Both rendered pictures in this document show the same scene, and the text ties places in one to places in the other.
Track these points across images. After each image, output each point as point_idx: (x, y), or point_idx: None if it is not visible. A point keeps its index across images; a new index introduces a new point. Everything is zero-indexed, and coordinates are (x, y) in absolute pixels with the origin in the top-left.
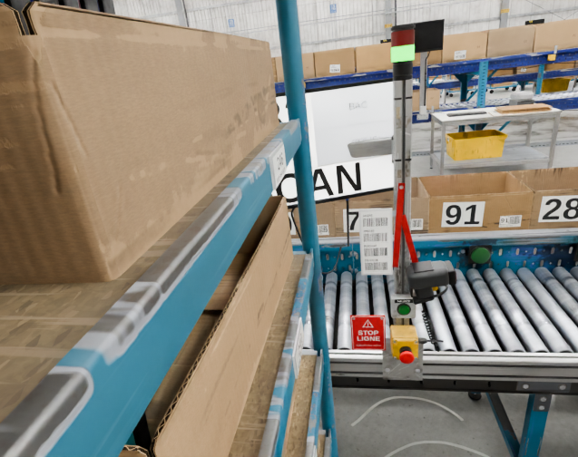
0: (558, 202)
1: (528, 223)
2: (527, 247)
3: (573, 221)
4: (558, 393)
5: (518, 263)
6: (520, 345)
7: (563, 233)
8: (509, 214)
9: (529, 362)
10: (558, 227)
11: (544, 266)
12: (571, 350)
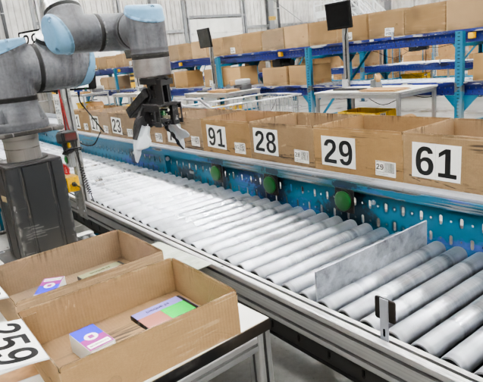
0: (261, 135)
1: (250, 152)
2: (246, 174)
3: (274, 156)
4: None
5: (244, 189)
6: (126, 211)
7: (255, 162)
8: (239, 141)
9: (111, 216)
10: (267, 159)
11: (258, 195)
12: (135, 218)
